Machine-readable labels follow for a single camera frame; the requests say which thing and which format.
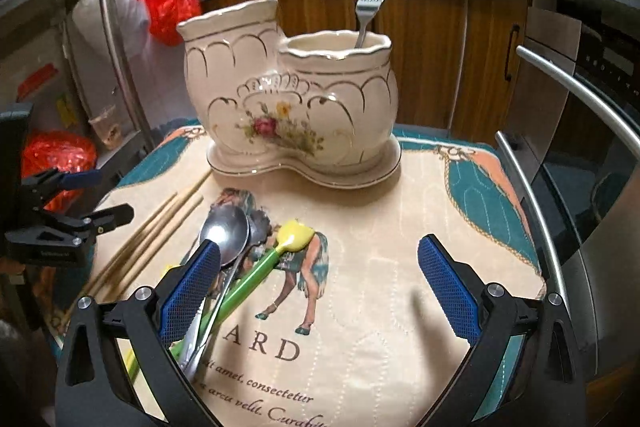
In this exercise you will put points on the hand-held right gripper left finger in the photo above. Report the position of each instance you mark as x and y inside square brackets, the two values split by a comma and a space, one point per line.
[192, 292]

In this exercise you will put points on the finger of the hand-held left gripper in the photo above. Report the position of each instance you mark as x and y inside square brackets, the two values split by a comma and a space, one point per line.
[107, 217]
[82, 180]

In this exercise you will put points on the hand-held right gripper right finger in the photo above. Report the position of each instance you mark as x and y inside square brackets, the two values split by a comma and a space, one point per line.
[447, 292]

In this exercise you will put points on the wooden chopstick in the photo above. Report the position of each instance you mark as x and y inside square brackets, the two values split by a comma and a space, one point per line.
[165, 232]
[125, 274]
[195, 187]
[155, 213]

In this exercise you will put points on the large silver spoon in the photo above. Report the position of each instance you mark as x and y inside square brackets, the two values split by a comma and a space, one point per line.
[222, 232]

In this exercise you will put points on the small silver spoon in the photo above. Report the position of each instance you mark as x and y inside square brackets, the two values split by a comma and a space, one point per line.
[259, 227]

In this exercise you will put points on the floral ceramic utensil holder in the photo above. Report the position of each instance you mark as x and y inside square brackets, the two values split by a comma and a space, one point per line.
[300, 107]

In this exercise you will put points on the crumpled red plastic bag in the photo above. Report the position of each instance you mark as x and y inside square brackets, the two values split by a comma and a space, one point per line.
[55, 152]

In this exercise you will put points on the drinking glass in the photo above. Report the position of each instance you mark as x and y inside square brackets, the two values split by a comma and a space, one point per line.
[102, 124]

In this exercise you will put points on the printed horse table mat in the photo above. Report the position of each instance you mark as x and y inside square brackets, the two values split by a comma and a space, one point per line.
[375, 257]

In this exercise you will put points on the white plastic bag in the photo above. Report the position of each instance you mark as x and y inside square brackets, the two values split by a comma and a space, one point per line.
[120, 12]

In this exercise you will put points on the wooden kitchen cabinet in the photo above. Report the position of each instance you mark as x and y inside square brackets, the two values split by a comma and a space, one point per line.
[435, 57]

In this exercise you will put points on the built-in oven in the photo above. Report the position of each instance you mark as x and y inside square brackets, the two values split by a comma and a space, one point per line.
[610, 57]

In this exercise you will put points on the silver fork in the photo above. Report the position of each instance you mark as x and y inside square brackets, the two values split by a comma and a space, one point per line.
[367, 7]

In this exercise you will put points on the curved chrome rail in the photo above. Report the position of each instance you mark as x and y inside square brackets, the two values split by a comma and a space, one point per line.
[111, 32]
[531, 202]

